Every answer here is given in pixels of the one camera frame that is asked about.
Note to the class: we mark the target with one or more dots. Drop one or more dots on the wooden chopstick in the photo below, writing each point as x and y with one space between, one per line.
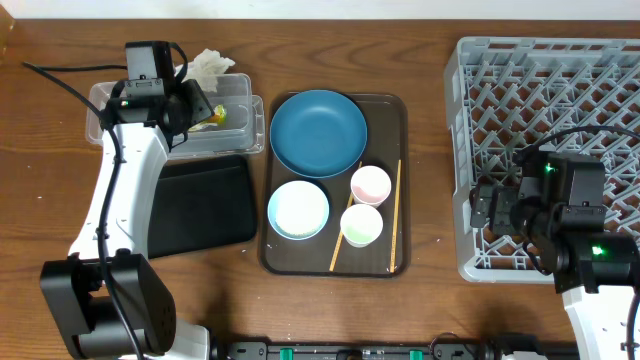
342 235
392 265

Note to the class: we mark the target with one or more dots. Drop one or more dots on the black tray bin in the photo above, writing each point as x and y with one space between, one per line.
202 205

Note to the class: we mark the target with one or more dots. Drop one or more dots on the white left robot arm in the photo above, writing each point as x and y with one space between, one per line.
106 299

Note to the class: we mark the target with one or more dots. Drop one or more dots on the dark blue plate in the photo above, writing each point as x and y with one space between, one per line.
318 133

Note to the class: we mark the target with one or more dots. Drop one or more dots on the right wooden chopstick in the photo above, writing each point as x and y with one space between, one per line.
392 265

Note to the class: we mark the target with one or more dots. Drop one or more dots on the black rail with green clamps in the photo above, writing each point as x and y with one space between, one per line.
444 347

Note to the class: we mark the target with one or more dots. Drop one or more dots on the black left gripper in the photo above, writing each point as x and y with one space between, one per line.
202 106

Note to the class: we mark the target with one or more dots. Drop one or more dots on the white cup green inside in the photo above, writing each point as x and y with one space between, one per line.
364 225

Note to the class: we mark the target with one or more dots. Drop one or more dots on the grey dishwasher rack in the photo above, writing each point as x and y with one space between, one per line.
505 93

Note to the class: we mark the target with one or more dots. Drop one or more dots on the brown serving tray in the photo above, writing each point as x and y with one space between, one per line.
328 253

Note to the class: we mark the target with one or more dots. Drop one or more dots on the light blue small bowl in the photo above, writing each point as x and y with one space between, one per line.
298 210

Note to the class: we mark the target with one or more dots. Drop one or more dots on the crumpled white tissue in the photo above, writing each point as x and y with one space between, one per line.
207 67

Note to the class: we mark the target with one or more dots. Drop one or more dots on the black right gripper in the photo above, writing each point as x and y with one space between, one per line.
504 198

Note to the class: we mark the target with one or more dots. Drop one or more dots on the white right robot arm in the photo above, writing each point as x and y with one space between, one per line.
558 211

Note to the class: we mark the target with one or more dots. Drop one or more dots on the left wooden chopstick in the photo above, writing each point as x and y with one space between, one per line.
342 235

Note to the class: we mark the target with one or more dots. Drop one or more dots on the white cup pink inside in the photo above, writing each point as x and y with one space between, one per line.
370 185

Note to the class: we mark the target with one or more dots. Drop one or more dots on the yellow snack wrapper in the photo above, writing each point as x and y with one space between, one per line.
216 121

